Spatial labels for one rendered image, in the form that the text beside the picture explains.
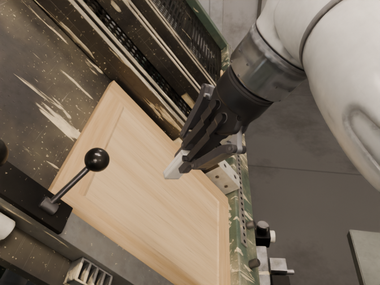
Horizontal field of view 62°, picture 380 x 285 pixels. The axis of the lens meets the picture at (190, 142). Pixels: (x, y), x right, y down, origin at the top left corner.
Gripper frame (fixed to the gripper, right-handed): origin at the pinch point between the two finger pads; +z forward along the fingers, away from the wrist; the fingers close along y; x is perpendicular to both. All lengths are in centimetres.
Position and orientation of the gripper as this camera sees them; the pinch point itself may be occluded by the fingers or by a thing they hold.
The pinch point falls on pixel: (180, 165)
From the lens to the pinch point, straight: 53.9
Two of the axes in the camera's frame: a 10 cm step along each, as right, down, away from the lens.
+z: -5.0, 5.9, 6.4
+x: 8.2, 0.7, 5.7
